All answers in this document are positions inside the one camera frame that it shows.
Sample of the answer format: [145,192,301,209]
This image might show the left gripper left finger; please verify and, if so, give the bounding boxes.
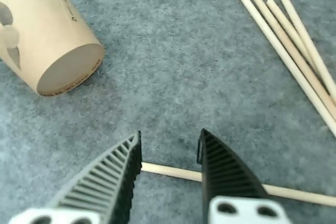
[8,130,143,224]

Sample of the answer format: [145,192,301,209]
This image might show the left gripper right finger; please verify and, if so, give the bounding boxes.
[196,128,293,224]

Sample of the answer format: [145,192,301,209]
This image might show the beige paper cup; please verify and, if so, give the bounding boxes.
[0,0,106,98]

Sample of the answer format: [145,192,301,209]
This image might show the wooden chopstick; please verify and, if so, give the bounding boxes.
[140,162,336,207]
[244,0,336,120]
[266,0,320,75]
[232,0,336,138]
[266,0,336,103]

